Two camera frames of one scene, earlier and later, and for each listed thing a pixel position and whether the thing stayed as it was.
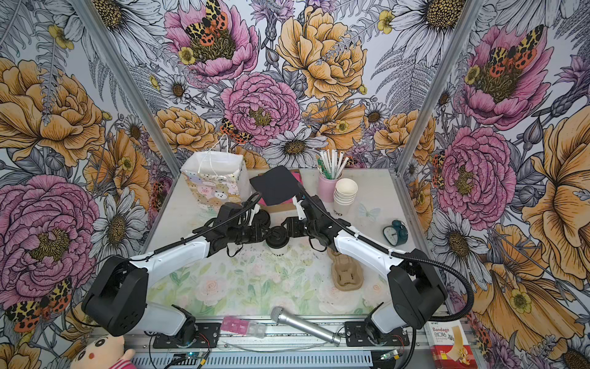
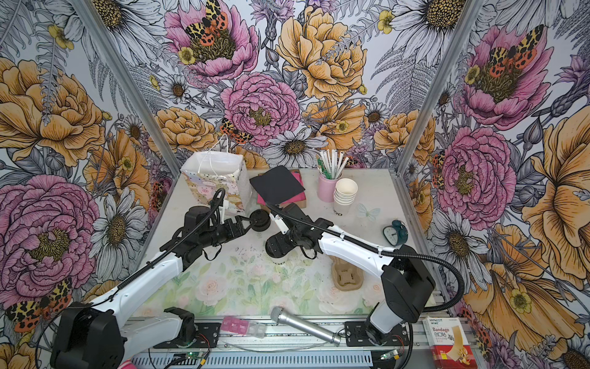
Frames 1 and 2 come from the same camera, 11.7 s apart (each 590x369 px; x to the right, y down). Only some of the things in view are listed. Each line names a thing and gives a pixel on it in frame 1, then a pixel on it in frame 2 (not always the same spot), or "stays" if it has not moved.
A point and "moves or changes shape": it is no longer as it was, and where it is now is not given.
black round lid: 262,220 stays
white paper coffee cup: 278,251 moves or changes shape
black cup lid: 277,237 stays
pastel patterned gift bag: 217,180 stays
